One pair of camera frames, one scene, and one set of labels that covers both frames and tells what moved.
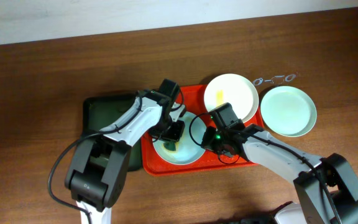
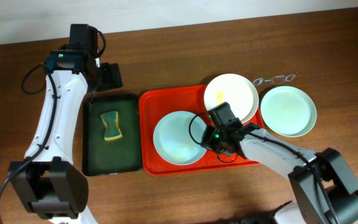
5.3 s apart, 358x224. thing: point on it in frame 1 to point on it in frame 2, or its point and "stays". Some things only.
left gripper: [171, 134] to [111, 75]
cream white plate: [234, 89] stays
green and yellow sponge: [170, 147] to [112, 131]
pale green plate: [289, 111] stays
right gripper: [221, 149] stays
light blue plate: [189, 147] stays
